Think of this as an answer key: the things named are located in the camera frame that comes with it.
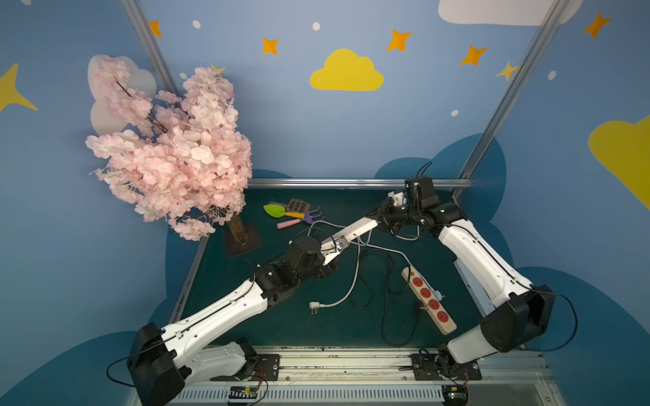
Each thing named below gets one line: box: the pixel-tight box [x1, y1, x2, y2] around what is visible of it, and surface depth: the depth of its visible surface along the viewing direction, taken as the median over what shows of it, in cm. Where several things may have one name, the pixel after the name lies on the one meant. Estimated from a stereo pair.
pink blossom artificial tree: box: [85, 55, 253, 242], surface depth 59 cm
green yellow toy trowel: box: [263, 203, 307, 220], surface depth 117 cm
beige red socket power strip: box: [401, 265, 458, 336], surface depth 86 cm
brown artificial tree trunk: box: [227, 214, 249, 245], surface depth 98 cm
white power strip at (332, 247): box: [319, 216, 379, 266], surface depth 75 cm
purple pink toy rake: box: [276, 206, 325, 230], surface depth 112 cm
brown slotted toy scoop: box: [269, 197, 312, 214], surface depth 117 cm
